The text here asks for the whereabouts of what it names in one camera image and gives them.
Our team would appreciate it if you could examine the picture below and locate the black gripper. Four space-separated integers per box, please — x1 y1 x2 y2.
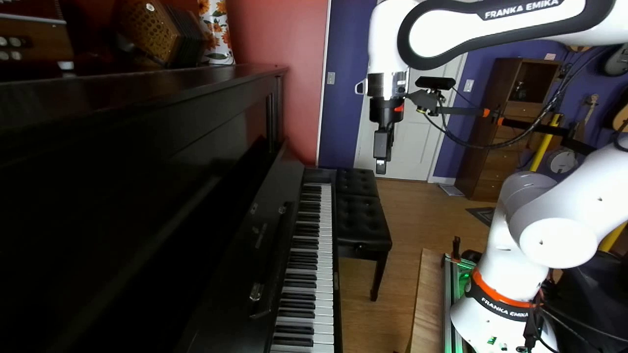
368 71 409 177

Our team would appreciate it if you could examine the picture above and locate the black tufted piano bench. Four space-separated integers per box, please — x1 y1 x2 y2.
332 167 395 304

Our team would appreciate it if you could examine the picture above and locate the black upright piano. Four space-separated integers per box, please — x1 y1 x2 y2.
0 63 344 353

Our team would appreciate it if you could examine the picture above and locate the white panel door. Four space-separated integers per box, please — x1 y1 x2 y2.
354 53 472 185

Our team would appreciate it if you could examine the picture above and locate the brown wooden cabinet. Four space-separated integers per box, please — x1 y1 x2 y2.
454 57 564 202

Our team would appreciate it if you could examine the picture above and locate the dark floor mat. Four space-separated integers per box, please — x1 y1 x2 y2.
466 206 499 230

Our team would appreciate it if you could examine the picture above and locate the green metal base clamp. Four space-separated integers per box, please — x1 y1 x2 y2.
442 253 480 353

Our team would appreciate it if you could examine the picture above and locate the yellow pole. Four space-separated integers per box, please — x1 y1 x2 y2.
529 112 566 177

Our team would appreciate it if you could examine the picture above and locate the light wooden platform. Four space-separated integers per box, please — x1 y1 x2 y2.
409 248 454 353

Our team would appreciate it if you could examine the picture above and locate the orange floral vase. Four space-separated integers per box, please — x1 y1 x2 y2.
195 0 238 67

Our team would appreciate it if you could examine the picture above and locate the wooden box with knobs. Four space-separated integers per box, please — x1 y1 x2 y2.
0 0 77 83

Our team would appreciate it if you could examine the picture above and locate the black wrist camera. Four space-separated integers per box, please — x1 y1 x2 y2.
403 75 458 118

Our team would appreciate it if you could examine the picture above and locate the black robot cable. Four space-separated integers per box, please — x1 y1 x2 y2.
419 61 578 153

